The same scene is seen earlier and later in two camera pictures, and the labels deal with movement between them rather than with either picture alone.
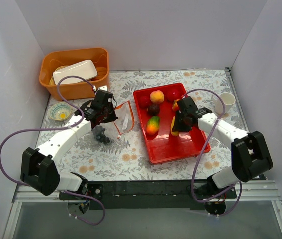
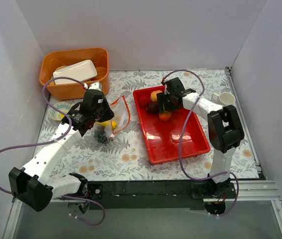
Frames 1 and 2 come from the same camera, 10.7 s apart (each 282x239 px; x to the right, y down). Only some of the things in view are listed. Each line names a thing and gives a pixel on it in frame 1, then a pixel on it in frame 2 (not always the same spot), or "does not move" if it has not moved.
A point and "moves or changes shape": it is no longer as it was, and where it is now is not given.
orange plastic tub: [52, 60] does not move
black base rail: [157, 194] does not move
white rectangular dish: [85, 69] does not move
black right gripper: [181, 122] → [161, 103]
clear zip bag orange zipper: [125, 121] moves or changes shape
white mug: [229, 99] does not move
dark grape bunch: [98, 132] does not move
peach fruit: [157, 96] does not move
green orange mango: [153, 125] → [165, 116]
